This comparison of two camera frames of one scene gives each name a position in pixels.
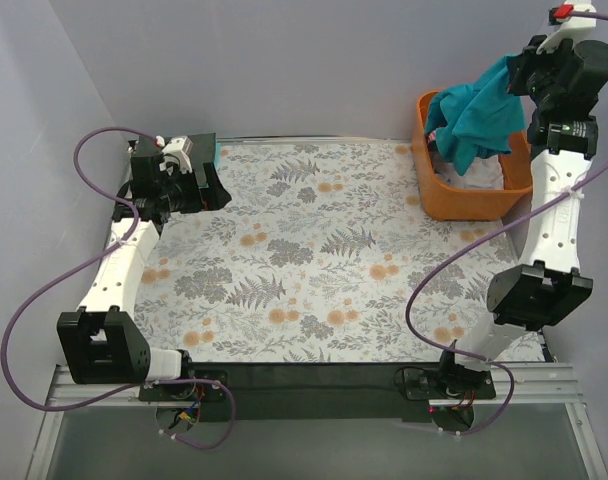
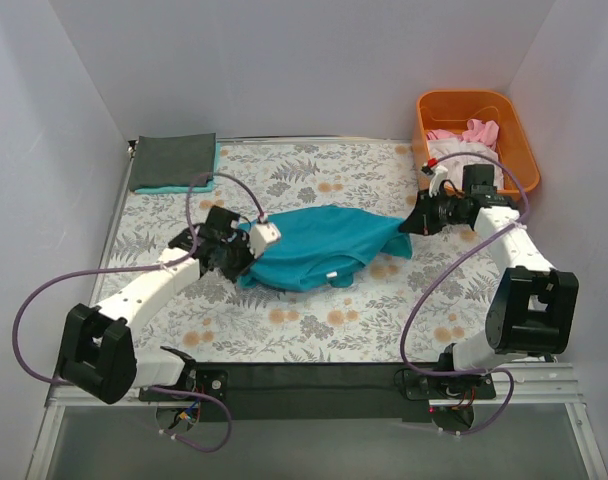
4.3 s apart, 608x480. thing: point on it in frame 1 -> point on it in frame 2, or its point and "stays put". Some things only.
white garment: (482, 173) -> (454, 164)
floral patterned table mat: (325, 254) stays put
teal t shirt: (477, 119) -> (324, 245)
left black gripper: (204, 167) -> (239, 261)
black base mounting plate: (317, 392) stays put
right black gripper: (522, 70) -> (426, 214)
